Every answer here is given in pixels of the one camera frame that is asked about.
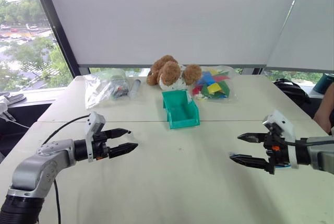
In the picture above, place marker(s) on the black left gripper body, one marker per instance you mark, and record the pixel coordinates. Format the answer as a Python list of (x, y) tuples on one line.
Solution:
[(99, 145)]

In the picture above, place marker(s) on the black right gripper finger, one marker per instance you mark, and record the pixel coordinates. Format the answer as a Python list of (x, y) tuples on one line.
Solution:
[(251, 162), (254, 138)]

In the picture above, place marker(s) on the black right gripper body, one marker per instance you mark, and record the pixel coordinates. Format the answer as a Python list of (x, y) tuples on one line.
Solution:
[(276, 153)]

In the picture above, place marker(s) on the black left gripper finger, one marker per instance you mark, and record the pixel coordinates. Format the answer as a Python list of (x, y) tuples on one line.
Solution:
[(122, 149), (117, 132)]

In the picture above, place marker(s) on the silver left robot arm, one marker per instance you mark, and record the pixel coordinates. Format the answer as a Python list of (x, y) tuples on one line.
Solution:
[(31, 167)]

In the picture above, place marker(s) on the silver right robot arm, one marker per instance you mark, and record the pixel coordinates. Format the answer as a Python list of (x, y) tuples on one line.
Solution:
[(319, 153)]

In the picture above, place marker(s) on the clear bag with small parts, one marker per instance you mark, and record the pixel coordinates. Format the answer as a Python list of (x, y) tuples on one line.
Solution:
[(109, 88)]

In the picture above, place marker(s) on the grey plastic tube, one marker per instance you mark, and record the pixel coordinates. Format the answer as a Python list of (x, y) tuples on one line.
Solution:
[(135, 88)]

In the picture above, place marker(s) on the bystander person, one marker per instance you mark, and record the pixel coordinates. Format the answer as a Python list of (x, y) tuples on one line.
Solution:
[(324, 117)]

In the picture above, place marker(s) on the black bag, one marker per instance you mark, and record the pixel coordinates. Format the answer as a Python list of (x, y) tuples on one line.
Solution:
[(292, 91)]

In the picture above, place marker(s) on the green plastic storage bin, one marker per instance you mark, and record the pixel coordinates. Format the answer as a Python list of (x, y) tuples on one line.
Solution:
[(182, 117)]

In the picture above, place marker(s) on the bag of coloured plastic pieces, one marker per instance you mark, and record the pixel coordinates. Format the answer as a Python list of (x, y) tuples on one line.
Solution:
[(212, 85)]

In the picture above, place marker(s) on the brown white plush dog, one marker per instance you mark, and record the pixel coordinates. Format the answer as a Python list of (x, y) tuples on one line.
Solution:
[(171, 73)]

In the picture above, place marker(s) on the dark green cup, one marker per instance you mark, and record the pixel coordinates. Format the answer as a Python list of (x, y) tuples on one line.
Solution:
[(323, 83)]

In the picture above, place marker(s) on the grey white cloth bundle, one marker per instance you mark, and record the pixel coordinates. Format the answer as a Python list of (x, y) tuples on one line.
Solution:
[(11, 98)]

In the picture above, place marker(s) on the narrow white roller blind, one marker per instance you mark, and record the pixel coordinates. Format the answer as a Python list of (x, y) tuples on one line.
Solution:
[(308, 33)]

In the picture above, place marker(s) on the large white roller blind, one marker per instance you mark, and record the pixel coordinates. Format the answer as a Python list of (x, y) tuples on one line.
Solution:
[(167, 17)]

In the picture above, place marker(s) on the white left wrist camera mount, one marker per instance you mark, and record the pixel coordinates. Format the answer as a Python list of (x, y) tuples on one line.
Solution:
[(94, 120)]

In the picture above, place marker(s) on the black window frame post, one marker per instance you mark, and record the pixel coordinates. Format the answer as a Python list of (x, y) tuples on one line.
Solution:
[(52, 17)]

